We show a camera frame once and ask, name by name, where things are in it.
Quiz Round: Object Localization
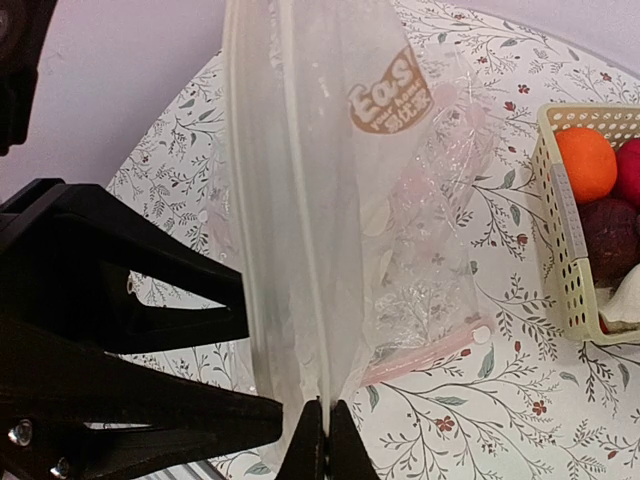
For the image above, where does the white toy garlic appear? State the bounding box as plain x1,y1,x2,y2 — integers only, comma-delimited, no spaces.
599,265,639,334

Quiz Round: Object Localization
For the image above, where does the floral patterned table mat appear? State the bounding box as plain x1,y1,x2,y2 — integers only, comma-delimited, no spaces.
108,1,639,479

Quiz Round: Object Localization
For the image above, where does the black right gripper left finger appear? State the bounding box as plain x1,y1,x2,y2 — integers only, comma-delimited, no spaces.
279,400,325,480

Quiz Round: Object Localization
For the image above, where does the beige perforated plastic basket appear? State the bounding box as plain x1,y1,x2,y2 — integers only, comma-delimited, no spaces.
531,103,639,345

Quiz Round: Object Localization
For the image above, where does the clear white-dotted zip bag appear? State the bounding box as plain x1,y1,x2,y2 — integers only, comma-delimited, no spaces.
223,1,433,470

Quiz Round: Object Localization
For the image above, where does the orange toy fruit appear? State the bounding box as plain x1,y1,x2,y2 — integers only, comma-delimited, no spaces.
555,127,618,204

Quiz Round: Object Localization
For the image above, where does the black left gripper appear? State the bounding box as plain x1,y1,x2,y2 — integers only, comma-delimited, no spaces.
0,0,57,156

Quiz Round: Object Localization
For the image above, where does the clear pink-zipper zip bag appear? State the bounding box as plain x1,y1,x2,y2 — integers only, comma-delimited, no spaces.
362,45,493,386

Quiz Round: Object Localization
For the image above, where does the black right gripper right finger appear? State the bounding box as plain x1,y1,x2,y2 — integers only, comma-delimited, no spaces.
327,400,379,480

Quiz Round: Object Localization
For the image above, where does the dark red toy onion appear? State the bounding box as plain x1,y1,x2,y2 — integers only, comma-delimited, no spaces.
578,197,639,287

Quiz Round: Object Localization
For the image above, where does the red toy pepper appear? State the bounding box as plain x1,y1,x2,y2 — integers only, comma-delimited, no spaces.
614,138,640,208

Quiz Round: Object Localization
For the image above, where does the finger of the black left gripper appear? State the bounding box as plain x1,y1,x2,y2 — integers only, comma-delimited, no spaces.
1,320,283,479
1,179,249,354

